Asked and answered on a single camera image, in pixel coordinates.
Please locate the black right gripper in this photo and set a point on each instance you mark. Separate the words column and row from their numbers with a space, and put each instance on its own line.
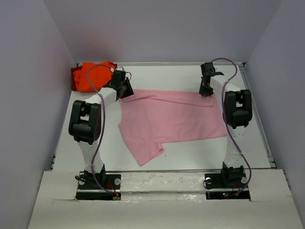
column 203, row 91

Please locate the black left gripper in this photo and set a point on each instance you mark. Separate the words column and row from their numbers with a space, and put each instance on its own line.
column 129, row 91

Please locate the pink t shirt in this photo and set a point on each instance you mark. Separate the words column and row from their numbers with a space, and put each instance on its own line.
column 151, row 118

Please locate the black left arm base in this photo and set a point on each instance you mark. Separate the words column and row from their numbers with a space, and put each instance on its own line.
column 87, row 188

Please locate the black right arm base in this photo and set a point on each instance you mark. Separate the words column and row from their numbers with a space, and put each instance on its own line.
column 217, row 188

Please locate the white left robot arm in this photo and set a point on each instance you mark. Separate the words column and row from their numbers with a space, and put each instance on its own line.
column 87, row 125

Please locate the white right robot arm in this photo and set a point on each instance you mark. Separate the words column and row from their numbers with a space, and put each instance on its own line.
column 237, row 113

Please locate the orange folded t shirt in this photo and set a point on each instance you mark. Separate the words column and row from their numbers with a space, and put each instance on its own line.
column 95, row 76

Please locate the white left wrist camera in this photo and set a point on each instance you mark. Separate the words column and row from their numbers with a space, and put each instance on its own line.
column 120, row 69

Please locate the aluminium table frame rail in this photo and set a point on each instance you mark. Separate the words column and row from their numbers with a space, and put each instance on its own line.
column 257, row 117

